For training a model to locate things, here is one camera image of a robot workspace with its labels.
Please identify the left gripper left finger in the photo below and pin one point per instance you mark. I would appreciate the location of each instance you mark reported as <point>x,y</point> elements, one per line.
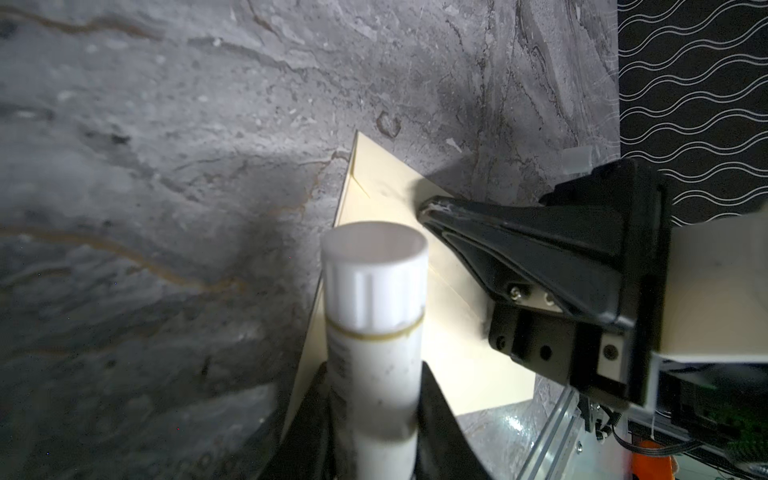
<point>305,451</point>

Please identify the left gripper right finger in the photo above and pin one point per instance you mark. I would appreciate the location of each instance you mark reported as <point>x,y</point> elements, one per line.
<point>443,452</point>

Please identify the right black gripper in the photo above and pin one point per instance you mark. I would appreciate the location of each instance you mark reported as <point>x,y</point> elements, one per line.
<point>578,281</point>

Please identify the white glue stick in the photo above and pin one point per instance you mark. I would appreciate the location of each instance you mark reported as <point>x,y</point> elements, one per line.
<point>374,285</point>

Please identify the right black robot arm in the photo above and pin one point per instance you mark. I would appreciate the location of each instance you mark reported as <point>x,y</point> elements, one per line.
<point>717,410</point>

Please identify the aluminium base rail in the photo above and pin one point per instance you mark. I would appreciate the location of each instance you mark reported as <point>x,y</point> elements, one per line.
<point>577,443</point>

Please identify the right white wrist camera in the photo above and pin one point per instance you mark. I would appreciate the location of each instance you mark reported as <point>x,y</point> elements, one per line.
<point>715,306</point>

